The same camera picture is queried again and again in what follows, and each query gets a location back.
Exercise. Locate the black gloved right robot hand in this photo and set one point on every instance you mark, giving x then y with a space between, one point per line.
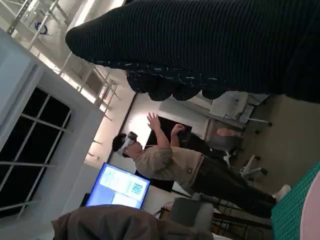
200 45

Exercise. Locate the pink bowl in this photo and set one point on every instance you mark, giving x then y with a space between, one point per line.
313 220

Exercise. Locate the white swivel chair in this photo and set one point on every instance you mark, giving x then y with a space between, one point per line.
225 107

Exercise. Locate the large black screen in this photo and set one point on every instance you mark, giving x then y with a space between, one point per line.
167 125

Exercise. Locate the grey swivel chair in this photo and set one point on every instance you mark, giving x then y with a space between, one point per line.
222 142

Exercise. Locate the white VR headset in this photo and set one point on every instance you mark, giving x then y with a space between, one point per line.
130 140

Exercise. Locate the standing person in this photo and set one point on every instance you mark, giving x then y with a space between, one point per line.
162 160

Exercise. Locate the white metal ceiling truss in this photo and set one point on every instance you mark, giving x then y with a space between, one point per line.
75 65

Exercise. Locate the grey armchair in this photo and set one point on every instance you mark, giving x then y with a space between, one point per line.
190 210

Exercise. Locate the computer monitor blue desktop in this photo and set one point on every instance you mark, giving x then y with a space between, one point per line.
107 195

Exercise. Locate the green cutting mat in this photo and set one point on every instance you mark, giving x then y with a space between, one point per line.
287 212

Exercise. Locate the dark paned window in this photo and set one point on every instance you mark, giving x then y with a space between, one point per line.
30 150

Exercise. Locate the seated person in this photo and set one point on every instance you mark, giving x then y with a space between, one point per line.
112 225

